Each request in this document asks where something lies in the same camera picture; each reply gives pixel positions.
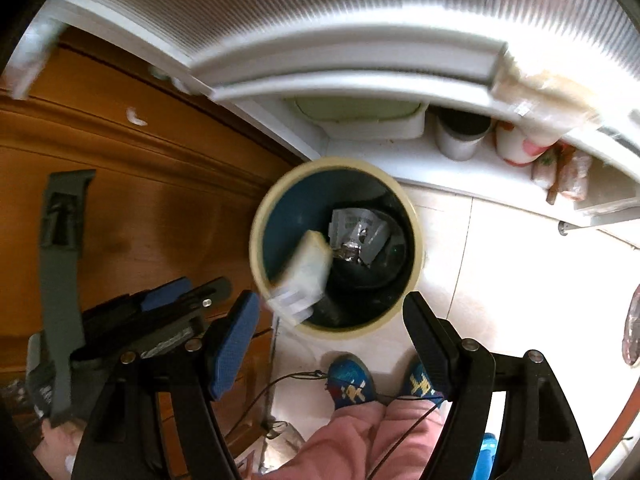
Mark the grey plastic cup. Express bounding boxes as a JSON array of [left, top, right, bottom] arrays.
[[435, 107, 495, 162]]

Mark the blue slipper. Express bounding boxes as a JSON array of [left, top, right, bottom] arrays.
[[326, 354, 378, 410], [398, 356, 444, 408]]

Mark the cream rimmed dark trash bin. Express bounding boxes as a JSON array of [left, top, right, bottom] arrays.
[[248, 157, 425, 338]]

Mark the pink trouser right leg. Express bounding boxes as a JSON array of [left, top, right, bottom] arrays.
[[368, 399, 446, 480]]

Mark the left blue slipper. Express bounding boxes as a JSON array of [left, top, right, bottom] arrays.
[[326, 354, 378, 410]]

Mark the pink trouser left leg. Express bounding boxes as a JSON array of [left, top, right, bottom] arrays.
[[262, 401, 386, 480]]

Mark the cream yellow cardboard box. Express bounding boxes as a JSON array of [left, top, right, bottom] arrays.
[[267, 231, 333, 326]]

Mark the right blue slipper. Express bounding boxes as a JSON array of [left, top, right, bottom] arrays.
[[398, 356, 444, 408]]

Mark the white red dotted mug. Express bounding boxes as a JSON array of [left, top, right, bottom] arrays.
[[495, 122, 560, 167]]

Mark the white green lidded box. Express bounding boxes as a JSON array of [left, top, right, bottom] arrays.
[[285, 96, 428, 141]]

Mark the pink trouser leg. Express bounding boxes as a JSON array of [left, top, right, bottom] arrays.
[[368, 399, 446, 480], [262, 401, 386, 480]]

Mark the thin black floor cable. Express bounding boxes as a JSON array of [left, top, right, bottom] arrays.
[[224, 368, 446, 480]]

